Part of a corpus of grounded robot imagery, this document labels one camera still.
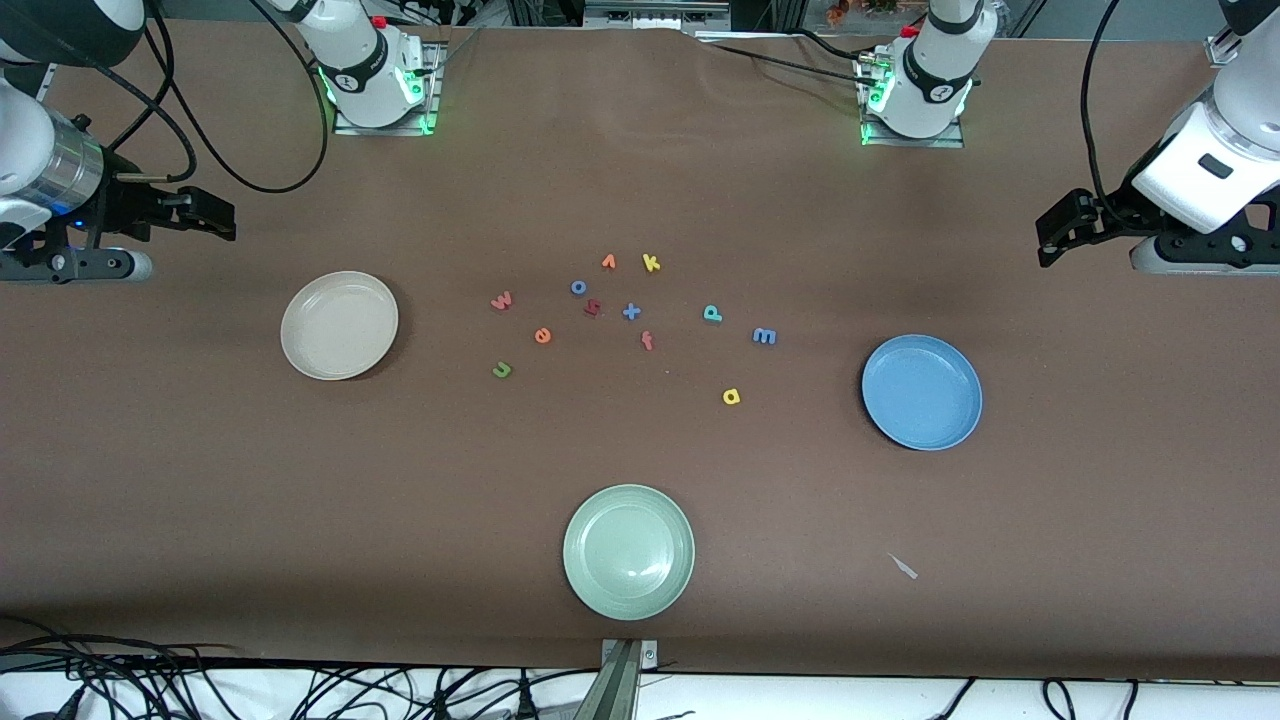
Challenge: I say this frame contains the beige brown plate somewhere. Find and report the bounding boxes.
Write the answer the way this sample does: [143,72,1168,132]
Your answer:
[280,271,400,382]

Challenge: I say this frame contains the blue plate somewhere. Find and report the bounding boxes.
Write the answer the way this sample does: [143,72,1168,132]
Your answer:
[861,334,984,452]

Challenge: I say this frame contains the brown table cover sheet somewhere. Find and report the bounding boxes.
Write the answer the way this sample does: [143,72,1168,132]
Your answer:
[0,18,1280,683]

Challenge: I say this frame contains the pale green plate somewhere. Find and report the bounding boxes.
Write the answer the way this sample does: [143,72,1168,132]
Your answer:
[562,484,696,621]

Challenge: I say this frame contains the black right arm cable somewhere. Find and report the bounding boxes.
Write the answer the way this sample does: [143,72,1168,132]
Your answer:
[100,0,333,195]

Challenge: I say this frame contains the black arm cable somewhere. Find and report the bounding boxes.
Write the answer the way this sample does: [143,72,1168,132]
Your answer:
[100,0,333,195]
[1079,0,1127,216]

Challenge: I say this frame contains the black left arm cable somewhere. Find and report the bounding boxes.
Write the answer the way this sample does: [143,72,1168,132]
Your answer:
[1079,0,1127,216]

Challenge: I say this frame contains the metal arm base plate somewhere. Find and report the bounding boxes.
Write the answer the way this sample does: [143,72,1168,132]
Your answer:
[333,40,443,137]
[858,52,967,149]

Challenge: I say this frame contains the black cable on table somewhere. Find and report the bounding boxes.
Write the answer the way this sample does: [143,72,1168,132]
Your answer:
[695,28,886,89]

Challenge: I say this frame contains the aluminium frame profile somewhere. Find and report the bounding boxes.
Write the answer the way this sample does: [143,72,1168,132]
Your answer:
[585,0,731,31]

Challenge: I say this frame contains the tangled black floor cables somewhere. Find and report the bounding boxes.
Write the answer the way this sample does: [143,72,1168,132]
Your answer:
[0,615,601,720]

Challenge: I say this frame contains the metal table edge bracket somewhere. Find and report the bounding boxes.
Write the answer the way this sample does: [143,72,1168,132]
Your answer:
[598,638,659,720]

